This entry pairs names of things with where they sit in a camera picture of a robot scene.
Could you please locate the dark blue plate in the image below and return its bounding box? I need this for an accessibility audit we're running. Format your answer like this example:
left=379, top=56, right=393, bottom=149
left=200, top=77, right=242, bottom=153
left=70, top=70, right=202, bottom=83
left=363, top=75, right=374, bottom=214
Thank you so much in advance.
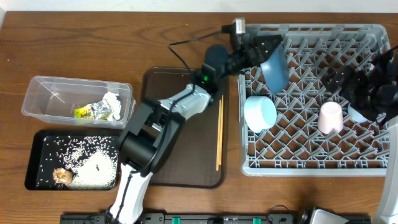
left=260, top=44, right=289, bottom=94

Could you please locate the light blue cup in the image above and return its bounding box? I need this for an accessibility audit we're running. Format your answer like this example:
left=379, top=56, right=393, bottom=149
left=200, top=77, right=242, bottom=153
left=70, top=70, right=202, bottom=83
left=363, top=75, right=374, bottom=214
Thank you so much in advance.
left=347, top=104, right=368, bottom=123

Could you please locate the pink cup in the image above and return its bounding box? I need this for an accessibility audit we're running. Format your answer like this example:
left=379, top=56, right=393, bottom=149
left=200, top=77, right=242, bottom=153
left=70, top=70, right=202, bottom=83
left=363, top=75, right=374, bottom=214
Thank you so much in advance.
left=318, top=101, right=343, bottom=134

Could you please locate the wooden chopstick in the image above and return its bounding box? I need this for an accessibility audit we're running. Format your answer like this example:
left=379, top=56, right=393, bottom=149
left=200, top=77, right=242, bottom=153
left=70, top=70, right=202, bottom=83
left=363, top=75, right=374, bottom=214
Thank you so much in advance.
left=218, top=95, right=224, bottom=168
left=216, top=100, right=222, bottom=172

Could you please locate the yellow-green snack wrapper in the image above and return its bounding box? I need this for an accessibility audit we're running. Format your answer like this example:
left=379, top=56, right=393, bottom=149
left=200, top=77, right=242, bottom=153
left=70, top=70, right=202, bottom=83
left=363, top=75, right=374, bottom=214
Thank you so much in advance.
left=73, top=104, right=95, bottom=119

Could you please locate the white rice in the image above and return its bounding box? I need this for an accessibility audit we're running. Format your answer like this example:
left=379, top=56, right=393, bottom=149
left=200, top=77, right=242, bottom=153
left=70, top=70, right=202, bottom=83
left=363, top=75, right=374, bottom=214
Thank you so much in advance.
left=34, top=135, right=118, bottom=190

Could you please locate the brown food scrap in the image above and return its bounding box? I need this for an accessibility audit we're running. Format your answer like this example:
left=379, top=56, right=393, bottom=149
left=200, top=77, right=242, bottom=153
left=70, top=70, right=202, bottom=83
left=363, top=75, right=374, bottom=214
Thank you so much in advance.
left=52, top=168, right=73, bottom=185

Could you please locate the foil wrapper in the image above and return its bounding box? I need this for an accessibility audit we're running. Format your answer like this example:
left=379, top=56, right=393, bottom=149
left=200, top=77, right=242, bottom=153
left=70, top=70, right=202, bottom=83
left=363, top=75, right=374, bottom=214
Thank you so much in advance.
left=91, top=100, right=113, bottom=120

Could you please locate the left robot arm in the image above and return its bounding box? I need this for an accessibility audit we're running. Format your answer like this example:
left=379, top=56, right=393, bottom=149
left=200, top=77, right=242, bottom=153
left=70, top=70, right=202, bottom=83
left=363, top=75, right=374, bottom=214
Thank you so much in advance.
left=105, top=34, right=283, bottom=223

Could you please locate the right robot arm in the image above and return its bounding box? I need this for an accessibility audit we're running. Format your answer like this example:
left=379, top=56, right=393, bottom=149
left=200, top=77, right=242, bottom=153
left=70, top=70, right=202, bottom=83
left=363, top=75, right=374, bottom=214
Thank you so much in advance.
left=321, top=46, right=397, bottom=223

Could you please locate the grey dishwasher rack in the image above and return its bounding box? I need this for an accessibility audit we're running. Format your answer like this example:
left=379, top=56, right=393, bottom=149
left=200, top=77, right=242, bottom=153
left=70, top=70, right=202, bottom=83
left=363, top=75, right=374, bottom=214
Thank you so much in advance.
left=238, top=24, right=390, bottom=177

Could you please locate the black waste tray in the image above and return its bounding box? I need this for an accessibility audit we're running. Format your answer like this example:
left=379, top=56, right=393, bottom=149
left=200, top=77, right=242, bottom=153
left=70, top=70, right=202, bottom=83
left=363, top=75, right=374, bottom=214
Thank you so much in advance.
left=24, top=129, right=119, bottom=190

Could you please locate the brown serving tray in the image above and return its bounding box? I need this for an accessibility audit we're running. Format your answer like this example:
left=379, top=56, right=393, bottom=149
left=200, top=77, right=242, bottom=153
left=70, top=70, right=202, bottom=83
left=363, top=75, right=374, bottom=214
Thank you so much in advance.
left=140, top=67, right=228, bottom=189

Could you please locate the crumpled white tissue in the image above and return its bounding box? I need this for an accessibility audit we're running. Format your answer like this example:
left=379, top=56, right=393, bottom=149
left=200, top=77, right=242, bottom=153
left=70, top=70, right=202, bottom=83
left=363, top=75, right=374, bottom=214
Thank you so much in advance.
left=103, top=91, right=121, bottom=121

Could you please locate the clear plastic bin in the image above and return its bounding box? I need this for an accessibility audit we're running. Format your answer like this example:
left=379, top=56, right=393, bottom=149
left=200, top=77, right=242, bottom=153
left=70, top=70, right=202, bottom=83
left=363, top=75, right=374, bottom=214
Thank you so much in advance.
left=21, top=76, right=136, bottom=129

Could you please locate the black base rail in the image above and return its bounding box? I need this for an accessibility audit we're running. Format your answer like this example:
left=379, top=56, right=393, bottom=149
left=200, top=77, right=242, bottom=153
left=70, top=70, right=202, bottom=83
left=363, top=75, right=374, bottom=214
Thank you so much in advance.
left=59, top=213, right=299, bottom=224

